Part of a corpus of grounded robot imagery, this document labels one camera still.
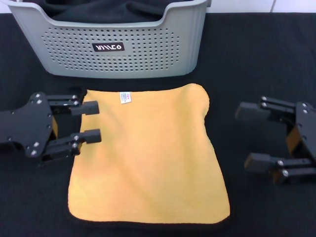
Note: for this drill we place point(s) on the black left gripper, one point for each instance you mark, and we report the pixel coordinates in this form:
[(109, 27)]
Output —
[(27, 123)]

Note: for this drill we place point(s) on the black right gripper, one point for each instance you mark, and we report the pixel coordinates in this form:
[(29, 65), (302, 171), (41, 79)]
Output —
[(304, 133)]

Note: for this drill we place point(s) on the yellow towel with black edge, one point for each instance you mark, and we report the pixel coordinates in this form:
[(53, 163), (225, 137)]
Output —
[(148, 153)]

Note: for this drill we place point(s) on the black tablecloth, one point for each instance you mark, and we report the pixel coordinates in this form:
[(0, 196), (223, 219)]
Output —
[(259, 61)]

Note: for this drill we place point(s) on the grey perforated plastic storage box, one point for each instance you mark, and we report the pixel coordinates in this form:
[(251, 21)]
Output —
[(153, 51)]

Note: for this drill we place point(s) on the black cloth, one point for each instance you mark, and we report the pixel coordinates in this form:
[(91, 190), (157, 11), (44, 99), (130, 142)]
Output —
[(106, 10)]

